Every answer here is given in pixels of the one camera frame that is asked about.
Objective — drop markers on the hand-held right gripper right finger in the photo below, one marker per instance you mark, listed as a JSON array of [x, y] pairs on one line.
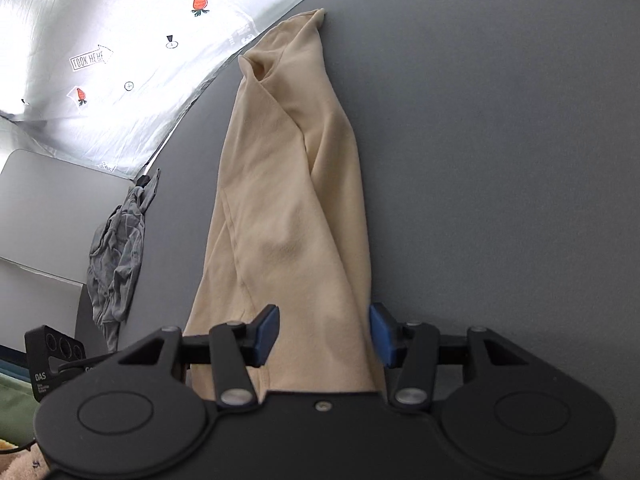
[[384, 335]]

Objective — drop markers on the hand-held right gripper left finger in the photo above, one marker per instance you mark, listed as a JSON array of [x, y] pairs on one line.
[[265, 335]]

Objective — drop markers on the beige long-sleeve shirt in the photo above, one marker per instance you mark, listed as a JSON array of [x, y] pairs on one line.
[[285, 210]]

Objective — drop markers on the green cloth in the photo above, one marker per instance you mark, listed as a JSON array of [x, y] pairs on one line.
[[17, 405]]

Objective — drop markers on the beige patterned cloth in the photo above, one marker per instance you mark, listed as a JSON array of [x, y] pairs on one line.
[[12, 465]]

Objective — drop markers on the grey garment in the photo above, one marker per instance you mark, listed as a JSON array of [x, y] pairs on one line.
[[117, 260]]

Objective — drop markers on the grey printed bedsheet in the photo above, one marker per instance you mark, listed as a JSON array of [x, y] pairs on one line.
[[125, 120]]

